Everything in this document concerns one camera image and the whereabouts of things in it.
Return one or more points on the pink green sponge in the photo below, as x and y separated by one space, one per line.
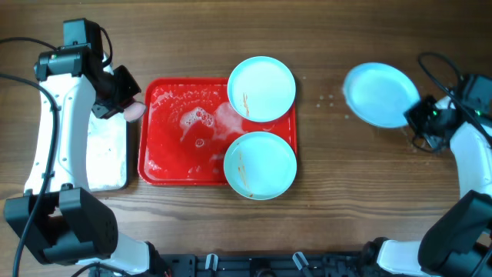
134 111

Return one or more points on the white plate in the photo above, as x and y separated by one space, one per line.
379 94
261 89
260 166

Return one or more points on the black soapy water tray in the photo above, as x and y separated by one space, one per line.
107 149

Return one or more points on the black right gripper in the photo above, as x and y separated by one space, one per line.
419 116

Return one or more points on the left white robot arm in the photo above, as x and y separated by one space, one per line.
58 219

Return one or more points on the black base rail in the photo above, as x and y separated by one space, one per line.
327 265

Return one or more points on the red plastic tray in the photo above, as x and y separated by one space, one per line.
188 128

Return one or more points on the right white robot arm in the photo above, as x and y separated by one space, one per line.
450 247

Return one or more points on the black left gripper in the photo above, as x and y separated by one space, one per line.
125 89

